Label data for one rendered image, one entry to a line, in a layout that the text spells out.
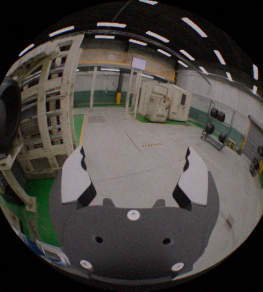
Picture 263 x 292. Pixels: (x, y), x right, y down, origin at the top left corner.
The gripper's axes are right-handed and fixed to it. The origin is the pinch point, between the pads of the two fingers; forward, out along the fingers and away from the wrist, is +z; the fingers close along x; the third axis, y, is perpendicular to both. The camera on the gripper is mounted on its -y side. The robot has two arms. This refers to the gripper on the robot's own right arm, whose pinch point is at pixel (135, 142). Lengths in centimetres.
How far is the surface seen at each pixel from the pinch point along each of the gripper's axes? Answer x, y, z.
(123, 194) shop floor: -15, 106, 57
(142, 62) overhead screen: 25, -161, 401
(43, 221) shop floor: -108, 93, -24
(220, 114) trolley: 350, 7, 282
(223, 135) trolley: 356, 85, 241
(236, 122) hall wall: 897, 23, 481
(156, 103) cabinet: 87, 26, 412
